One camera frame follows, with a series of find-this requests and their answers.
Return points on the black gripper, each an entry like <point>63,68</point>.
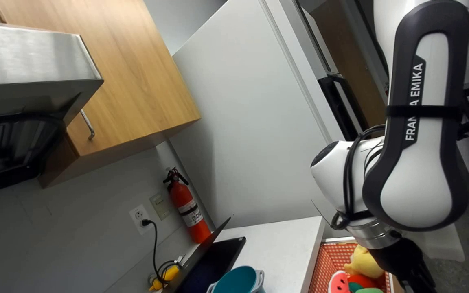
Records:
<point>403,262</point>

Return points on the white Franka Emika robot arm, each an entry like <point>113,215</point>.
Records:
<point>419,163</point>

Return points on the orange drawer liner mat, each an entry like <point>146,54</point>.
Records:
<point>330,260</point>

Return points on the yellow plush toy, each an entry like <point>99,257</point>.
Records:
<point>366,260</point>

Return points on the green toy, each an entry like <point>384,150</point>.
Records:
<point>369,290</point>

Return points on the red round toy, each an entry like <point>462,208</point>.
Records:
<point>361,280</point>

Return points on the watermelon slice toy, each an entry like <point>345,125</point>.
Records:
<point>340,283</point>

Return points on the teal pot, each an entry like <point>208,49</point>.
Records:
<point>237,280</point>

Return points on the black glossy cooktop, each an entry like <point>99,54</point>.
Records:
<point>213,265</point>

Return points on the white refrigerator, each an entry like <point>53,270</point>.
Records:
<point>245,135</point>

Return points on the red fire extinguisher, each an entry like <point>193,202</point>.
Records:
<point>187,208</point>

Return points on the small yellow toy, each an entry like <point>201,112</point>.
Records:
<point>167,273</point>

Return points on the white outlet with plug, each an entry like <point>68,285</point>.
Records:
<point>139,215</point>

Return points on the large wooden upper cabinet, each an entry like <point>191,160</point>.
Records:
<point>131,70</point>

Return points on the steel range hood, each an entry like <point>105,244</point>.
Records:
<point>24,81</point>

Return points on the beige wall switch plate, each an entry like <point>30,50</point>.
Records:
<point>161,205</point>

